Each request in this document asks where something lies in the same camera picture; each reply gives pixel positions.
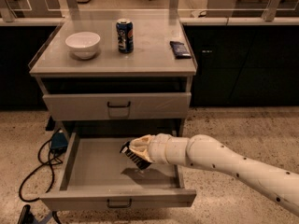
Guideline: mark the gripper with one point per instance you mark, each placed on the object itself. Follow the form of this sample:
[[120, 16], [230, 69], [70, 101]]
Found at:
[[157, 148]]

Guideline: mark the dark blue snack packet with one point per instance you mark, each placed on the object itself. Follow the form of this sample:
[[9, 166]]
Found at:
[[179, 50]]

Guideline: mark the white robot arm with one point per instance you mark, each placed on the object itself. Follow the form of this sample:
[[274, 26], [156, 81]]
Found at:
[[206, 153]]

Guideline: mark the blue power box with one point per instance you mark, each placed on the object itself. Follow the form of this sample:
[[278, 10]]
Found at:
[[58, 141]]

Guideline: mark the grey drawer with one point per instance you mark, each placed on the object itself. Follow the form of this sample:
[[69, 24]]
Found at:
[[169, 105], [97, 176]]

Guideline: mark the grey drawer cabinet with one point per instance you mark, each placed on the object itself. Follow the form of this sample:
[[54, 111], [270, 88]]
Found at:
[[150, 68]]

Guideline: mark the black caster base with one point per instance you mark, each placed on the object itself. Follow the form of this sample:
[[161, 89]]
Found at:
[[27, 217]]

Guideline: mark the blue pepsi can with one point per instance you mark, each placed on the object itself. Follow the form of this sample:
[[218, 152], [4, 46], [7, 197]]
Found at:
[[124, 29]]

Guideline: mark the grey background desk left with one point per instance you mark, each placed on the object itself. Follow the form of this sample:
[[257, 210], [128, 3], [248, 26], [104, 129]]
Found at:
[[35, 8]]

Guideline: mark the white ceramic bowl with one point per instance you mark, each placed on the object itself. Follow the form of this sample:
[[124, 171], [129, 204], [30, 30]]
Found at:
[[83, 45]]

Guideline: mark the black rxbar chocolate bar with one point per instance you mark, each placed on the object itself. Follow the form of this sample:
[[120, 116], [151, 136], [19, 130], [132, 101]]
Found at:
[[140, 163]]

